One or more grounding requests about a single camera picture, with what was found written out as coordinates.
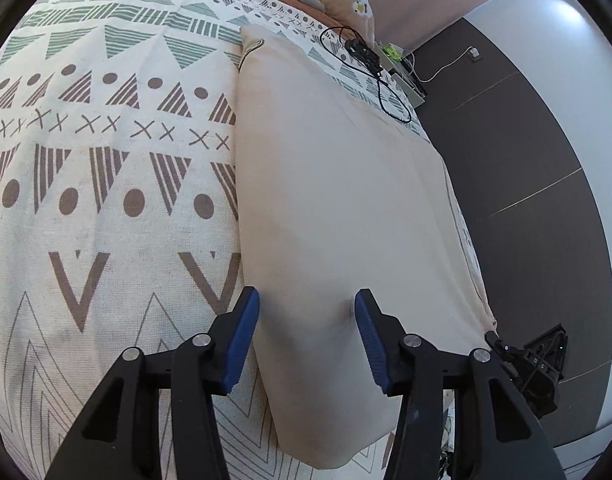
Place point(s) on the beige jacket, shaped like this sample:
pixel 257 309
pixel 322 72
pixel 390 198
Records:
pixel 336 185

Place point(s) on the small green item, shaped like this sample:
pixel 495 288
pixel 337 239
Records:
pixel 392 51

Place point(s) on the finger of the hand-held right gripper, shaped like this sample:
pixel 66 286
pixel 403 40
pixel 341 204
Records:
pixel 503 347

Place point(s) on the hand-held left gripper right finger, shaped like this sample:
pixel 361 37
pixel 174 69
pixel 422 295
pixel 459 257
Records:
pixel 373 340

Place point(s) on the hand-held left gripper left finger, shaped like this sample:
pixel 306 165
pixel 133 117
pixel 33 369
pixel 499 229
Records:
pixel 240 340

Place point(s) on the power strip with green plug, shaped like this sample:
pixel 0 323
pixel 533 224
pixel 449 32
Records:
pixel 411 90

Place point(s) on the geometric patterned blanket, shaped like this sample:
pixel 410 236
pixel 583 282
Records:
pixel 110 200

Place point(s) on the white wall plug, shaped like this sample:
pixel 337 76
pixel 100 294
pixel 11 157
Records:
pixel 476 53

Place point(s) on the pink curtain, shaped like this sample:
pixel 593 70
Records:
pixel 411 5

